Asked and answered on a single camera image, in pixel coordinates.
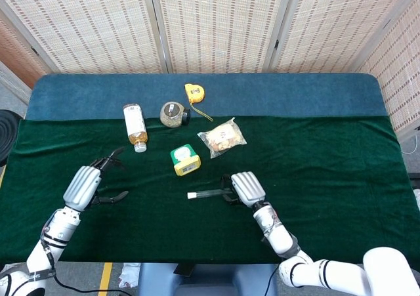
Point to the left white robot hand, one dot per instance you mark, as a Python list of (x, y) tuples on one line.
[(82, 187)]

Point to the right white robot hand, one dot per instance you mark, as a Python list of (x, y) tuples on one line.
[(247, 189)]

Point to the clear glass test tube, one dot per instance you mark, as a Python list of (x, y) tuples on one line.
[(210, 193)]

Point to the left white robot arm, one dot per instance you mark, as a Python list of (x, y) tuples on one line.
[(57, 233)]

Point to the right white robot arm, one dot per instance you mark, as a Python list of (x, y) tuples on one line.
[(279, 237)]

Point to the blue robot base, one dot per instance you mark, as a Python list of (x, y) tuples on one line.
[(210, 283)]

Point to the clear plastic snack bag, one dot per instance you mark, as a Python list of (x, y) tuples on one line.
[(221, 138)]

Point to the yellow green plastic container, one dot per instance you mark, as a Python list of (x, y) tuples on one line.
[(185, 161)]

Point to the tea bottle with white cap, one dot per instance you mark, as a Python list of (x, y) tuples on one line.
[(134, 122)]

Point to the black round ribbed disc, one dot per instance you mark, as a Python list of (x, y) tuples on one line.
[(6, 135)]

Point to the dark green velvet cloth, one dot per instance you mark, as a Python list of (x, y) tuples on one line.
[(164, 230)]

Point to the yellow floor tape strip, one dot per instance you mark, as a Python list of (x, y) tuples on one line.
[(105, 281)]

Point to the crumpled white paper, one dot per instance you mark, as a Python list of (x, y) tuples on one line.
[(129, 274)]

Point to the blue table cloth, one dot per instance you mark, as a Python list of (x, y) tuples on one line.
[(279, 94)]

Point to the flat black plate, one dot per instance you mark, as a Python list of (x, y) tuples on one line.
[(183, 269)]

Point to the round glass jar black lid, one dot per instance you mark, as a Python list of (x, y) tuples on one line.
[(170, 115)]

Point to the yellow tape measure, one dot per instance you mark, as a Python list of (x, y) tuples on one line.
[(194, 92)]

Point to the grey cabinet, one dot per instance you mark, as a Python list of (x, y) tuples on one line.
[(11, 84)]

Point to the woven bamboo screen panel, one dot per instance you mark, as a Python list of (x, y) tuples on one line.
[(82, 23), (220, 23), (402, 76), (16, 56), (328, 23)]

